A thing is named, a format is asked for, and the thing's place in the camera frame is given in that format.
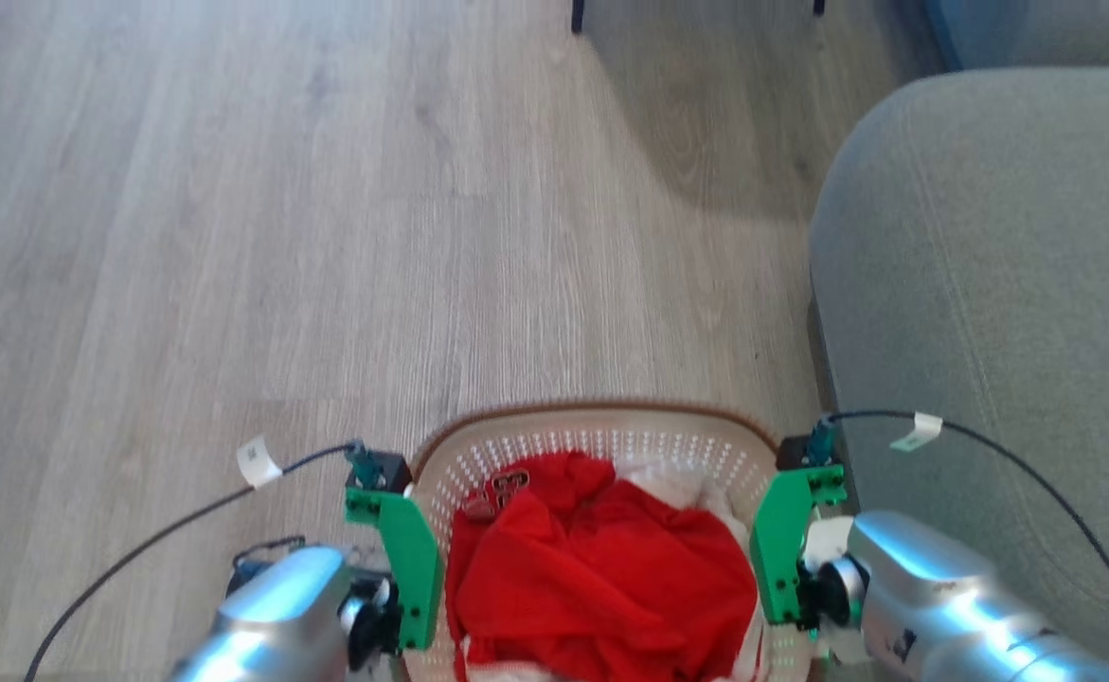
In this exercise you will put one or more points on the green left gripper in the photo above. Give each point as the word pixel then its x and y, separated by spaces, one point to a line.
pixel 414 568

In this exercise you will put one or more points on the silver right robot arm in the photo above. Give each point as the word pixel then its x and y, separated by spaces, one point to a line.
pixel 942 587

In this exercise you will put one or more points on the grey fabric sofa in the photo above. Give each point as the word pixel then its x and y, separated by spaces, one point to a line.
pixel 990 284

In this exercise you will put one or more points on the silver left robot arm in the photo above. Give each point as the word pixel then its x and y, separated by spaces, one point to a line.
pixel 275 616

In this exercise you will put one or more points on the red garment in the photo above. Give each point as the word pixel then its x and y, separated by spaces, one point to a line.
pixel 601 568

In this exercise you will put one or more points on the white garment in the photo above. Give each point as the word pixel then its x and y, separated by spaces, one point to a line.
pixel 696 488

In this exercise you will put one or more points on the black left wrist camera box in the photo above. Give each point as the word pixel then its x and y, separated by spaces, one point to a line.
pixel 385 469

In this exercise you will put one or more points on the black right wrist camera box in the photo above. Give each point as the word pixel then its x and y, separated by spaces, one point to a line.
pixel 800 450

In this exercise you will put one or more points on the beige perforated laundry basket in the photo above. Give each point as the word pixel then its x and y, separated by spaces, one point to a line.
pixel 611 431

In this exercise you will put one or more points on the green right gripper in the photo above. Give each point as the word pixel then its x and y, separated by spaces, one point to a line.
pixel 777 549

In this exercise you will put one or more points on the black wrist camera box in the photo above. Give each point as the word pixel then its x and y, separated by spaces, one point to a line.
pixel 800 450
pixel 385 469

